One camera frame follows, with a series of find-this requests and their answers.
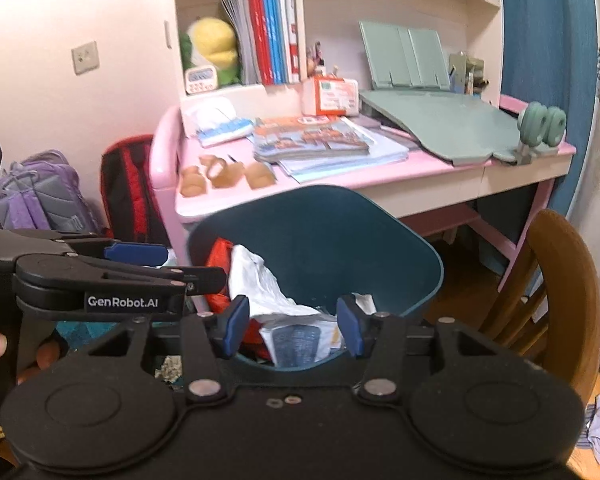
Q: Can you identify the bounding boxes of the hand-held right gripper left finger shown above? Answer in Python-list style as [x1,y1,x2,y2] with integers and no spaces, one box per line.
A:
[82,295,251,404]

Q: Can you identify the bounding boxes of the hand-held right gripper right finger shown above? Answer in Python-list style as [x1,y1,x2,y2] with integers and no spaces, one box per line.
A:
[336,295,501,404]

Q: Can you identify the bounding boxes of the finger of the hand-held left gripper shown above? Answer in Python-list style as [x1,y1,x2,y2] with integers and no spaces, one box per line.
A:
[55,235,170,267]
[15,254,227,295]

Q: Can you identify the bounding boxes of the red orange wrapper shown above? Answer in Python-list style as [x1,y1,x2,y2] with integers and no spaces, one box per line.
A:
[204,237,261,349]

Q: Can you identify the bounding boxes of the white plastic bag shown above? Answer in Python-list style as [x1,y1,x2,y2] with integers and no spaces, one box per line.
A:
[228,244,321,319]

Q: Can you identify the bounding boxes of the white blue packet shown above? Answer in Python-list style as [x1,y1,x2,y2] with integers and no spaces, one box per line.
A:
[259,317,342,369]

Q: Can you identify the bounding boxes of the green white printed wrapper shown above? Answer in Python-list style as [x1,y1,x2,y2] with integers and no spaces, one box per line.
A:
[154,355,185,390]

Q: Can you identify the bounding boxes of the teal trash bin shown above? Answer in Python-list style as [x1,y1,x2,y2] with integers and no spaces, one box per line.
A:
[186,184,445,374]

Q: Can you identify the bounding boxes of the white paper scrap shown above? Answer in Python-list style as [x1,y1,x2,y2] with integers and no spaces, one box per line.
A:
[352,292,377,316]

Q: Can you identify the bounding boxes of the red black backpack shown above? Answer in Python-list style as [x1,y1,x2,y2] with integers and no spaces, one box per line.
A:
[100,134,174,251]

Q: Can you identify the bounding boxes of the purple grey backpack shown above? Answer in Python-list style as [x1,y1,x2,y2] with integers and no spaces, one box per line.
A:
[0,149,101,236]

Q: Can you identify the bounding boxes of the pink desk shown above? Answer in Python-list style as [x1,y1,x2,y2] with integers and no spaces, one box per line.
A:
[149,94,579,312]

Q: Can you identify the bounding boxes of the blue tissue pack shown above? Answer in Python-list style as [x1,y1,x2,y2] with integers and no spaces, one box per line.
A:
[182,97,255,142]

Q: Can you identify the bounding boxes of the stack of books on desk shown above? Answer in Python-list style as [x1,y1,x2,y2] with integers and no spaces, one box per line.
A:
[275,125,411,184]

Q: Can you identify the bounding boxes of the white digital timer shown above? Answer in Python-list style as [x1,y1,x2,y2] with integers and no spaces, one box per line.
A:
[184,65,217,95]

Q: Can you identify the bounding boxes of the magazines on desk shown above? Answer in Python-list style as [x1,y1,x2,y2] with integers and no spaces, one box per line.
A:
[252,116,371,164]

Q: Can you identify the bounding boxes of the wooden chair black seat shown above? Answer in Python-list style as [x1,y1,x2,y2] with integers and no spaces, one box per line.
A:
[472,208,600,412]

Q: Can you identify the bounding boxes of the green tilting desk board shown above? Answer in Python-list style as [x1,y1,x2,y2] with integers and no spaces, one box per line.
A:
[358,89,524,167]

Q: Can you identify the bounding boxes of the yellow green plush toy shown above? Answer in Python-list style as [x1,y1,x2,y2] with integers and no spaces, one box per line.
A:
[180,17,241,86]

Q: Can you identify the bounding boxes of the orange white box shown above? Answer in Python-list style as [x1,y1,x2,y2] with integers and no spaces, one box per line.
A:
[302,76,360,117]

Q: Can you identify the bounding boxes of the colourful pens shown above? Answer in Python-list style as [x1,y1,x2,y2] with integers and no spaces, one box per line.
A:
[307,42,326,79]

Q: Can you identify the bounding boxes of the row of books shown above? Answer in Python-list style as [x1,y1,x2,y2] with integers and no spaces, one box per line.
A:
[220,0,301,86]

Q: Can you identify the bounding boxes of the green roller clamp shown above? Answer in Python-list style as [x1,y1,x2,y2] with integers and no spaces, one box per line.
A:
[515,101,569,166]

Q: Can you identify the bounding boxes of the green desk organiser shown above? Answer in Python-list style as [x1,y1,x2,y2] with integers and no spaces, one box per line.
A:
[449,52,485,95]

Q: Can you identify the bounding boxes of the blue curtain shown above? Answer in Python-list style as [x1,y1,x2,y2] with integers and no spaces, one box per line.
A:
[500,0,600,222]

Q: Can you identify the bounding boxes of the beige wall socket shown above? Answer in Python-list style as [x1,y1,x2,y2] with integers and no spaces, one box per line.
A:
[71,41,100,75]

